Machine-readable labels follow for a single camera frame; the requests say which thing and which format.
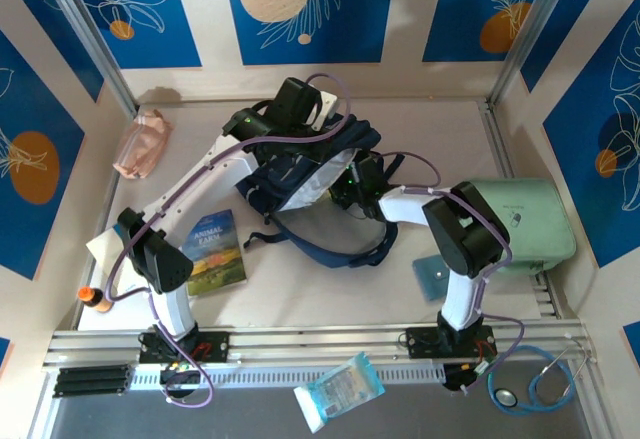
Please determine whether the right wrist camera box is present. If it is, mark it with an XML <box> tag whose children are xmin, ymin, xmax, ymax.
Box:
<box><xmin>355</xmin><ymin>155</ymin><xmax>386</xmax><ymax>193</ymax></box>

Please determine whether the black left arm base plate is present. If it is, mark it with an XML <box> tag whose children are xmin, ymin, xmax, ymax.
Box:
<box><xmin>138</xmin><ymin>329</ymin><xmax>230</xmax><ymax>364</ymax></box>

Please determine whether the small bottle with orange cap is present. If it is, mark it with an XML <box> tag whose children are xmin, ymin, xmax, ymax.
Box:
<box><xmin>77</xmin><ymin>286</ymin><xmax>115</xmax><ymax>314</ymax></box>

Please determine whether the pink mesh pencil case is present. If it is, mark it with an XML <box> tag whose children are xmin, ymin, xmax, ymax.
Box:
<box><xmin>112</xmin><ymin>108</ymin><xmax>174</xmax><ymax>181</ymax></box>

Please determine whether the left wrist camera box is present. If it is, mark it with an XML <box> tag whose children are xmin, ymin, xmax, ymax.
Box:
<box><xmin>271</xmin><ymin>76</ymin><xmax>340</xmax><ymax>134</ymax></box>

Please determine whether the blue wet wipes packet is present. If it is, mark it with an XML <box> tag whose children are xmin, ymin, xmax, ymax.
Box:
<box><xmin>293</xmin><ymin>351</ymin><xmax>387</xmax><ymax>434</ymax></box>

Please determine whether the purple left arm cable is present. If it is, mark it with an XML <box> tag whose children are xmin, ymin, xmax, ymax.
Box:
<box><xmin>104</xmin><ymin>72</ymin><xmax>351</xmax><ymax>406</ymax></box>

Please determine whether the black aluminium profile block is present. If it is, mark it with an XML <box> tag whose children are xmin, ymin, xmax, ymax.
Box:
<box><xmin>52</xmin><ymin>364</ymin><xmax>134</xmax><ymax>399</ymax></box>

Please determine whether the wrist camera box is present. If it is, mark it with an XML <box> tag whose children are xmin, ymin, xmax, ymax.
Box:
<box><xmin>355</xmin><ymin>155</ymin><xmax>386</xmax><ymax>193</ymax></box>
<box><xmin>271</xmin><ymin>76</ymin><xmax>340</xmax><ymax>134</ymax></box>

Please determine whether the Animal Farm paperback book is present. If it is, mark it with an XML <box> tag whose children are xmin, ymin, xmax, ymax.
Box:
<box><xmin>180</xmin><ymin>208</ymin><xmax>249</xmax><ymax>298</ymax></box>

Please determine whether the mint green zip case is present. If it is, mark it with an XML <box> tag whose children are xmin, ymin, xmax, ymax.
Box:
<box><xmin>469</xmin><ymin>177</ymin><xmax>577</xmax><ymax>276</ymax></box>

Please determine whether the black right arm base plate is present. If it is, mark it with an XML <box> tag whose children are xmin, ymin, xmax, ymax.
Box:
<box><xmin>405</xmin><ymin>326</ymin><xmax>497</xmax><ymax>360</ymax></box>

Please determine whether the aluminium frame post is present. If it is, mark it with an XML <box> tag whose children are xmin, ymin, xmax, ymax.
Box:
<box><xmin>487</xmin><ymin>0</ymin><xmax>584</xmax><ymax>105</ymax></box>
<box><xmin>34</xmin><ymin>0</ymin><xmax>139</xmax><ymax>115</ymax></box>

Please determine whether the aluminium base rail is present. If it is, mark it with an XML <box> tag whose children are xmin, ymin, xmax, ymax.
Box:
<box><xmin>42</xmin><ymin>321</ymin><xmax>599</xmax><ymax>373</ymax></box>

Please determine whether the black connector box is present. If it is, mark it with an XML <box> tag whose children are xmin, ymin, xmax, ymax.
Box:
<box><xmin>159</xmin><ymin>363</ymin><xmax>202</xmax><ymax>394</ymax></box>
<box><xmin>443</xmin><ymin>362</ymin><xmax>489</xmax><ymax>394</ymax></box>

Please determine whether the small teal snap wallet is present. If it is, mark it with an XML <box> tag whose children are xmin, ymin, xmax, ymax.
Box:
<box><xmin>412</xmin><ymin>254</ymin><xmax>454</xmax><ymax>303</ymax></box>

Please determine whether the blue stethoscope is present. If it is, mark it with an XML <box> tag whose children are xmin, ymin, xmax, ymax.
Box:
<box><xmin>487</xmin><ymin>343</ymin><xmax>589</xmax><ymax>416</ymax></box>

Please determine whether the navy blue backpack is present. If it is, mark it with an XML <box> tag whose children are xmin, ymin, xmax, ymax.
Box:
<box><xmin>234</xmin><ymin>111</ymin><xmax>406</xmax><ymax>270</ymax></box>

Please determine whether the white slotted cable duct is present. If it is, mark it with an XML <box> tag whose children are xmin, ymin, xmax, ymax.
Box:
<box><xmin>127</xmin><ymin>362</ymin><xmax>446</xmax><ymax>388</ymax></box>

